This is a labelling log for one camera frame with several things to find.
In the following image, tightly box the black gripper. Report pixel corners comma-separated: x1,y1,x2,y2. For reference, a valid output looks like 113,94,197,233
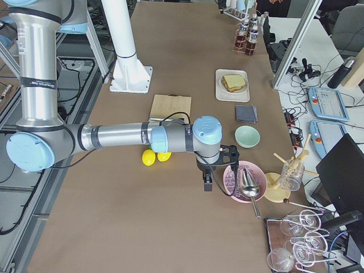
195,144,239,192

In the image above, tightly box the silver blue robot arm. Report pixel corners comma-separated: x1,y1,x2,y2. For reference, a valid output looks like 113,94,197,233
6,1,239,192

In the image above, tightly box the cream rabbit serving tray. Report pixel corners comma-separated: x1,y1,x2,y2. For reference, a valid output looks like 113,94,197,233
215,69,250,102

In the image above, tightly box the wine glass rack tray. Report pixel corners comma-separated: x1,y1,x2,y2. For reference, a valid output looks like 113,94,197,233
264,209,337,272

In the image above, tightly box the pink bowl with ice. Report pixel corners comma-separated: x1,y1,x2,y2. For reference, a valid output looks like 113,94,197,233
223,160,267,203

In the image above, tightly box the metal ice scoop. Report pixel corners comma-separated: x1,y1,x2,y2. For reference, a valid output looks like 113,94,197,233
240,168,261,218

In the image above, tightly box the upper whole lemon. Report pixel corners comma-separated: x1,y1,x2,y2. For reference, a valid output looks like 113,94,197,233
157,152,172,162

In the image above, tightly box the whole lemon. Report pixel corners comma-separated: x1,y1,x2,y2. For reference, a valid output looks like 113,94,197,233
142,149,156,167
157,152,172,162

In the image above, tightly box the mint green bowl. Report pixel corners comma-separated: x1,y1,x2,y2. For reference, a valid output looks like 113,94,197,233
234,126,260,148

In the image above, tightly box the lower whole lemon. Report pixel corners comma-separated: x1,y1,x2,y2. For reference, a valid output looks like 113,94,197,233
142,149,156,167

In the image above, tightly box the wooden cup stand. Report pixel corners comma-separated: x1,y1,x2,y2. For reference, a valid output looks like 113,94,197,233
264,134,318,202

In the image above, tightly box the folded grey cloth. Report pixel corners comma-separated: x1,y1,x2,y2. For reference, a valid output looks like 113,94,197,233
235,105,258,123

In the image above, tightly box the steel muddler black tip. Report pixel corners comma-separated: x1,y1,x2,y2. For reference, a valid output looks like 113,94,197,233
149,117,185,122

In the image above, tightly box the wooden cutting board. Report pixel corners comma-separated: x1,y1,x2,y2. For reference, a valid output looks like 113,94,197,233
149,94,192,123

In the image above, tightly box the clear glass mug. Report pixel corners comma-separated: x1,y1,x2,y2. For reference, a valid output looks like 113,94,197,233
278,159,305,191

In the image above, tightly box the blue teach pendant lower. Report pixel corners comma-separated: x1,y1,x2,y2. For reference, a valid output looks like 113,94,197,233
309,120,347,159

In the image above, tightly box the blue teach pendant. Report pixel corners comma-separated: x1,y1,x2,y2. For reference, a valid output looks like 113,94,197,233
308,87,350,122
309,120,347,159

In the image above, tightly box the black monitor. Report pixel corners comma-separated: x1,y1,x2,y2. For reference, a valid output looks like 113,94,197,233
316,134,363,213

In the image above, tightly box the blue teach pendant upper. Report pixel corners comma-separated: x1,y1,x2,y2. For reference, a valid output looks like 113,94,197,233
308,87,350,122

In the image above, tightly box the tea bottle middle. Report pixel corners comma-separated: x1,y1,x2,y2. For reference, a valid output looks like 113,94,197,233
238,18,249,38

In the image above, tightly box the tea bottle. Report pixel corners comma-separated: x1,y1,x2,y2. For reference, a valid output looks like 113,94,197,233
245,26,258,56
250,14,258,28
238,18,249,38

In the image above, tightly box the tea bottle right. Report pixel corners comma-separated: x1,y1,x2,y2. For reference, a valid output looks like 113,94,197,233
245,26,258,56

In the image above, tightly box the black thermos bottle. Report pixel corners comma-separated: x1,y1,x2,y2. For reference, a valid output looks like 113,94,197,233
327,56,355,89

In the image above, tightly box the tea bottle left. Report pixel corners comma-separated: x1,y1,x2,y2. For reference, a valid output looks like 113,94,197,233
250,14,258,28

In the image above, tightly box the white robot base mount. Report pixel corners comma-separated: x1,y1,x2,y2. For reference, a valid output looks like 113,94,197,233
102,1,153,94

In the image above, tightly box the copper wire bottle rack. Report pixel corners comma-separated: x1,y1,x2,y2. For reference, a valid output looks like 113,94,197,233
233,23,252,54

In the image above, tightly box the aluminium frame post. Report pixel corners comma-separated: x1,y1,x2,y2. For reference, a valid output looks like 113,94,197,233
272,0,322,90

